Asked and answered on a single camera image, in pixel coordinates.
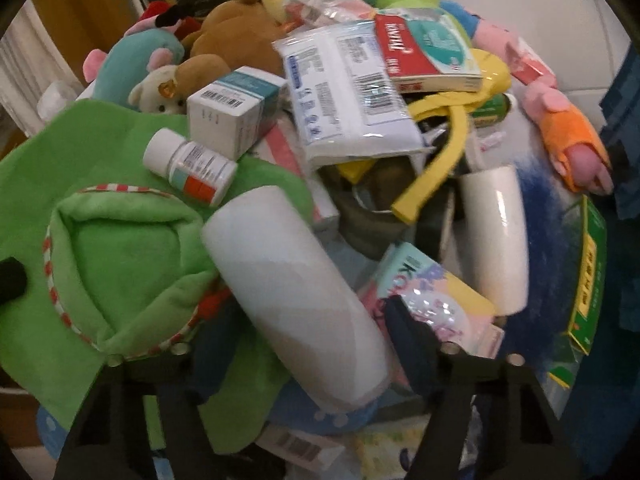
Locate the blue duster with white handle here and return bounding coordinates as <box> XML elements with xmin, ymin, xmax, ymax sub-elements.
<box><xmin>500</xmin><ymin>150</ymin><xmax>587</xmax><ymax>352</ymax></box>

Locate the red black plush toy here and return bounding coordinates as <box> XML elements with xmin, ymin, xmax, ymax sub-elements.
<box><xmin>135</xmin><ymin>0</ymin><xmax>204</xmax><ymax>37</ymax></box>

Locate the red green tissue pack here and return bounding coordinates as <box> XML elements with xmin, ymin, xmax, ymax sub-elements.
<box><xmin>374</xmin><ymin>10</ymin><xmax>485</xmax><ymax>94</ymax></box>

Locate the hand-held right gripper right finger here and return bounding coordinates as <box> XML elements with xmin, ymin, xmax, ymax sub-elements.
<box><xmin>386</xmin><ymin>296</ymin><xmax>585</xmax><ymax>480</ymax></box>

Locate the white paper roll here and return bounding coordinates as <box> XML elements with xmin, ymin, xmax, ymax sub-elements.
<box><xmin>201</xmin><ymin>185</ymin><xmax>392</xmax><ymax>415</ymax></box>
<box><xmin>459</xmin><ymin>164</ymin><xmax>531</xmax><ymax>317</ymax></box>

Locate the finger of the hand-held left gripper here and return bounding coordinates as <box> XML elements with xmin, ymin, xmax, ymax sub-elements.
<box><xmin>0</xmin><ymin>257</ymin><xmax>29</xmax><ymax>307</ymax></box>

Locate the pink orange plush toy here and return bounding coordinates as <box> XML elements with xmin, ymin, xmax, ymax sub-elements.
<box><xmin>472</xmin><ymin>20</ymin><xmax>615</xmax><ymax>197</ymax></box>

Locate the blue plush toy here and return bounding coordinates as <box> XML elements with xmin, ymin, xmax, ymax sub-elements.
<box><xmin>440</xmin><ymin>0</ymin><xmax>484</xmax><ymax>37</ymax></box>

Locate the yellow sponge cloth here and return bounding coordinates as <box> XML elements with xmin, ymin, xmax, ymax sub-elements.
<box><xmin>260</xmin><ymin>0</ymin><xmax>302</xmax><ymax>27</ymax></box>

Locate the brown plush bear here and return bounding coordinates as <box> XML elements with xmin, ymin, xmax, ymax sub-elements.
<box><xmin>180</xmin><ymin>0</ymin><xmax>287</xmax><ymax>97</ymax></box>

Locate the green yellow box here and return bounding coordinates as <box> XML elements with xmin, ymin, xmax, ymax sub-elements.
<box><xmin>547</xmin><ymin>195</ymin><xmax>609</xmax><ymax>391</ymax></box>

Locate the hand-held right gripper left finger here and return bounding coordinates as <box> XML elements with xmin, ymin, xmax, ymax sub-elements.
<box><xmin>52</xmin><ymin>319</ymin><xmax>252</xmax><ymax>480</ymax></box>

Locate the white plastic object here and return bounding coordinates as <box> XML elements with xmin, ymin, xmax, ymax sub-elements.
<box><xmin>37</xmin><ymin>80</ymin><xmax>84</xmax><ymax>122</ymax></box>

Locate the white orange pill bottle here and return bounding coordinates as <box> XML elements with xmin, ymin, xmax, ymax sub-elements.
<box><xmin>142</xmin><ymin>127</ymin><xmax>239</xmax><ymax>207</ymax></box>

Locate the clear zip bag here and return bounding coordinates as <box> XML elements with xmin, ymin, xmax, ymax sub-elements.
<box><xmin>285</xmin><ymin>0</ymin><xmax>377</xmax><ymax>27</ymax></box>

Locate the teal plush toy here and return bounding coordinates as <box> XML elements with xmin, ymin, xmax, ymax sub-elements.
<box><xmin>82</xmin><ymin>27</ymin><xmax>187</xmax><ymax>111</ymax></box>

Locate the yellow plush toy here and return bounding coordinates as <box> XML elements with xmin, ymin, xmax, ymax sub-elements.
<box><xmin>392</xmin><ymin>47</ymin><xmax>514</xmax><ymax>226</ymax></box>

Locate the white barcode box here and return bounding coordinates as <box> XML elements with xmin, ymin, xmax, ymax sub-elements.
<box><xmin>255</xmin><ymin>425</ymin><xmax>352</xmax><ymax>477</ymax></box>

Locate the green bottle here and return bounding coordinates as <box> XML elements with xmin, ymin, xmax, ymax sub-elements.
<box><xmin>470</xmin><ymin>92</ymin><xmax>519</xmax><ymax>129</ymax></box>

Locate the blue plastic container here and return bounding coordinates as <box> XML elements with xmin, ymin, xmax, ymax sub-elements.
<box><xmin>595</xmin><ymin>57</ymin><xmax>640</xmax><ymax>341</ymax></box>

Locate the green plush slipper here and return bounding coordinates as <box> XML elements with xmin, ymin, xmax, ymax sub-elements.
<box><xmin>0</xmin><ymin>97</ymin><xmax>321</xmax><ymax>456</ymax></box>

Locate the wooden door frame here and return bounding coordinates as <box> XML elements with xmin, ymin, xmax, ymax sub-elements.
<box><xmin>30</xmin><ymin>0</ymin><xmax>142</xmax><ymax>92</ymax></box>

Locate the white curtain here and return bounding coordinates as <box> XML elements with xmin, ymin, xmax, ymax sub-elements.
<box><xmin>0</xmin><ymin>0</ymin><xmax>86</xmax><ymax>136</ymax></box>

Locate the teal white box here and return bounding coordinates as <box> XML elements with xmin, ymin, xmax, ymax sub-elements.
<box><xmin>186</xmin><ymin>66</ymin><xmax>289</xmax><ymax>161</ymax></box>

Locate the yellow printed packet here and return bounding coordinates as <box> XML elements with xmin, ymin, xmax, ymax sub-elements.
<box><xmin>350</xmin><ymin>427</ymin><xmax>437</xmax><ymax>480</ymax></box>

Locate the small white plush bear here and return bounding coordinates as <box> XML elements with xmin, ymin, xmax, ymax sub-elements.
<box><xmin>127</xmin><ymin>67</ymin><xmax>189</xmax><ymax>117</ymax></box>

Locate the pastel printed tissue pack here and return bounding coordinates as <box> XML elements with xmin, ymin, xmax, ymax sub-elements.
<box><xmin>357</xmin><ymin>242</ymin><xmax>506</xmax><ymax>362</ymax></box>

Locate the clear plastic gauze packet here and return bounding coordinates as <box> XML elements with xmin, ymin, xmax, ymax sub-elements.
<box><xmin>272</xmin><ymin>20</ymin><xmax>427</xmax><ymax>169</ymax></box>

